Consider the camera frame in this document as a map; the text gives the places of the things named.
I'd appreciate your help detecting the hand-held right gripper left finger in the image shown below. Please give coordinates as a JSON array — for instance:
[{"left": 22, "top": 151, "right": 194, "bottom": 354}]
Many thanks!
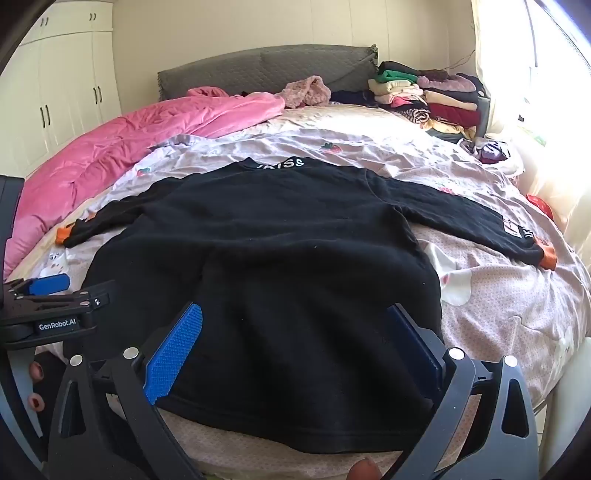
[{"left": 46, "top": 302, "right": 204, "bottom": 480}]

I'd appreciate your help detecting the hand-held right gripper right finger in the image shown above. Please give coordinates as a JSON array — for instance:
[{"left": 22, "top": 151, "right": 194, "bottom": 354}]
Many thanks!
[{"left": 387, "top": 302, "right": 541, "bottom": 480}]

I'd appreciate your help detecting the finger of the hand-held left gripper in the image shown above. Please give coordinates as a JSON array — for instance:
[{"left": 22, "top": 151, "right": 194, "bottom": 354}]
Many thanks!
[
  {"left": 14, "top": 279, "right": 116, "bottom": 320},
  {"left": 4, "top": 274, "right": 71, "bottom": 298}
]

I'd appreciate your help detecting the black sweater with orange cuffs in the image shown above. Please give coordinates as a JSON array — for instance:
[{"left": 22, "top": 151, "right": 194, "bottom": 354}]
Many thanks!
[{"left": 55, "top": 157, "right": 558, "bottom": 455}]

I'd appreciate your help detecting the pile of folded clothes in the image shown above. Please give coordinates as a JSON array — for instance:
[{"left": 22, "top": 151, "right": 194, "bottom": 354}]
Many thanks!
[{"left": 368, "top": 61, "right": 485, "bottom": 141}]

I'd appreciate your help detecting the person's left hand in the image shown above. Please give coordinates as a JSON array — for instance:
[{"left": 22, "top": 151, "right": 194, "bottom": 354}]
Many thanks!
[{"left": 27, "top": 357, "right": 48, "bottom": 412}]

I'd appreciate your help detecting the printed pink bed sheet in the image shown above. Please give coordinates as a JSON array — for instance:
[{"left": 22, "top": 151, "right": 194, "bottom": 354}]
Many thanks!
[{"left": 9, "top": 104, "right": 591, "bottom": 480}]

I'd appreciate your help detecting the pink quilt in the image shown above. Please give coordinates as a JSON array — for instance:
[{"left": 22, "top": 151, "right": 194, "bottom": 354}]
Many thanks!
[{"left": 2, "top": 85, "right": 286, "bottom": 278}]

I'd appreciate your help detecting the red cloth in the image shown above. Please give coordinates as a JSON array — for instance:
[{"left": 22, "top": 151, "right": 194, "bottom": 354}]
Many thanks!
[{"left": 526, "top": 194, "right": 555, "bottom": 221}]

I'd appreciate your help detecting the purple cloth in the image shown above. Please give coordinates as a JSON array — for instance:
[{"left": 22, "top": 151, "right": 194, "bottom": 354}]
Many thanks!
[{"left": 462, "top": 138, "right": 515, "bottom": 167}]

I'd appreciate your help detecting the white wardrobe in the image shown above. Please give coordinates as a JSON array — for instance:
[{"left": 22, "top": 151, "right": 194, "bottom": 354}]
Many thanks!
[{"left": 0, "top": 0, "right": 123, "bottom": 178}]

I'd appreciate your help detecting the black storage box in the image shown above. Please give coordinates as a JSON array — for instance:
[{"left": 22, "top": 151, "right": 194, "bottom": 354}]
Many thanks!
[{"left": 475, "top": 88, "right": 491, "bottom": 137}]

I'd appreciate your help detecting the white sheer curtain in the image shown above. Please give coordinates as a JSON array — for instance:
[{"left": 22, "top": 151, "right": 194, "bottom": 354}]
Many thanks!
[{"left": 471, "top": 0, "right": 591, "bottom": 273}]

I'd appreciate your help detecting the dark navy garment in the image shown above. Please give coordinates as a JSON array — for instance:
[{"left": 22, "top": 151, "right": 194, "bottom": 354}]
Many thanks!
[{"left": 330, "top": 89, "right": 377, "bottom": 108}]

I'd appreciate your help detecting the pink fluffy garment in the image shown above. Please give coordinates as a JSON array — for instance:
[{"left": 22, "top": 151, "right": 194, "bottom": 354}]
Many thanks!
[{"left": 283, "top": 76, "right": 332, "bottom": 109}]

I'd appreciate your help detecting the grey padded headboard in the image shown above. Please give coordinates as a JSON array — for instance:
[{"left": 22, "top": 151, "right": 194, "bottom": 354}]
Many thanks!
[{"left": 157, "top": 45, "right": 379, "bottom": 101}]

